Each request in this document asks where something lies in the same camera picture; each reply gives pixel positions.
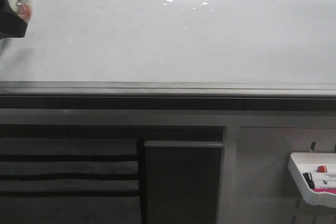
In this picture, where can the black capped marker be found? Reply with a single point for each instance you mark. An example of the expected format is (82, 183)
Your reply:
(322, 184)
(319, 176)

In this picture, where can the pink marker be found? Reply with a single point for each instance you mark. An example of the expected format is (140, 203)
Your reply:
(333, 191)

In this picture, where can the white glossy whiteboard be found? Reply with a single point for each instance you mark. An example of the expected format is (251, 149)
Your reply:
(228, 41)

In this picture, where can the white plastic marker tray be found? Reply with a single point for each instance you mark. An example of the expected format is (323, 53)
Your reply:
(300, 163)

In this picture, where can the grey aluminium whiteboard frame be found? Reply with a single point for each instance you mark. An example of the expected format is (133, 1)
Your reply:
(166, 89)

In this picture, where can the red round magnet holder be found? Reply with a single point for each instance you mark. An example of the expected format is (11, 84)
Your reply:
(24, 12)

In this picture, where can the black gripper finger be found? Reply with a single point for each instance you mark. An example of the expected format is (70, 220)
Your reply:
(12, 26)

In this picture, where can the black capped marker lower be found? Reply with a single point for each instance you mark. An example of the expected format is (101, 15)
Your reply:
(322, 184)

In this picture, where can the grey slatted shelf rack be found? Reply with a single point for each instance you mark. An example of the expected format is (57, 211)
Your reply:
(72, 181)

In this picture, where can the black capped marker upper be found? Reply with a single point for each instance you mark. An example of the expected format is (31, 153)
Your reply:
(319, 176)

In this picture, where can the dark cabinet door panel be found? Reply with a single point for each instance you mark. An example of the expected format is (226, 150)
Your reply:
(183, 181)

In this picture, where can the red capped marker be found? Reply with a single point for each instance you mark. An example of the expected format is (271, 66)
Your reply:
(326, 169)

